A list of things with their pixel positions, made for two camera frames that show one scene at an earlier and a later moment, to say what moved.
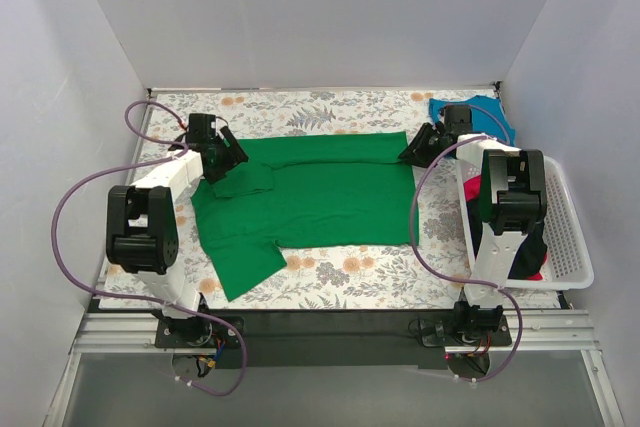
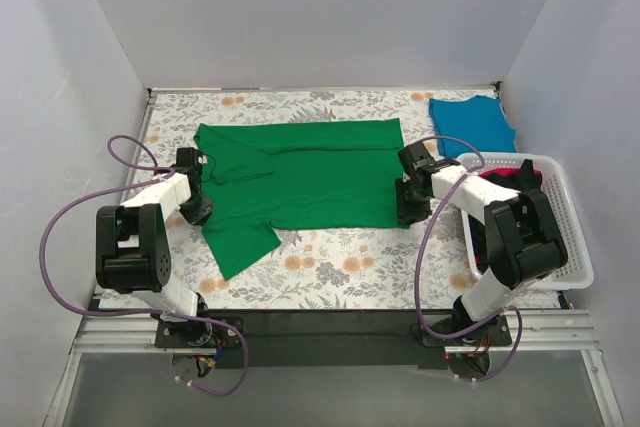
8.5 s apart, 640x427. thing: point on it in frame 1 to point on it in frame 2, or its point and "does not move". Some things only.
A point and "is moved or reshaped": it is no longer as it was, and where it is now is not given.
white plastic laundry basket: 568,265 does not move
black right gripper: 428,141 to 407,204
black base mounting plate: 330,339 does not move
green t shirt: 346,190 is moved or reshaped
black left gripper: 223,153 to 201,209
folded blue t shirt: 487,116 does not move
